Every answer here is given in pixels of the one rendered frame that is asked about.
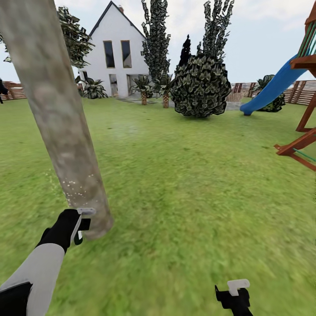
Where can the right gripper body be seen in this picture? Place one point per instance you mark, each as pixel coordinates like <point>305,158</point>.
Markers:
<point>230,302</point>

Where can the fixed window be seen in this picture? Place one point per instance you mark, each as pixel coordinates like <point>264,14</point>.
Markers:
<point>113,84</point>

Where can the pesticide atomizer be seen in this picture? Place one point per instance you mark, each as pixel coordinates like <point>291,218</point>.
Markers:
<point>78,238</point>

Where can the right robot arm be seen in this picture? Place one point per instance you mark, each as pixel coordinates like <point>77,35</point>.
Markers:
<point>236,298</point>

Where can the garden chair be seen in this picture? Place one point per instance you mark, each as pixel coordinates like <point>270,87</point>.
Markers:
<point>235,98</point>

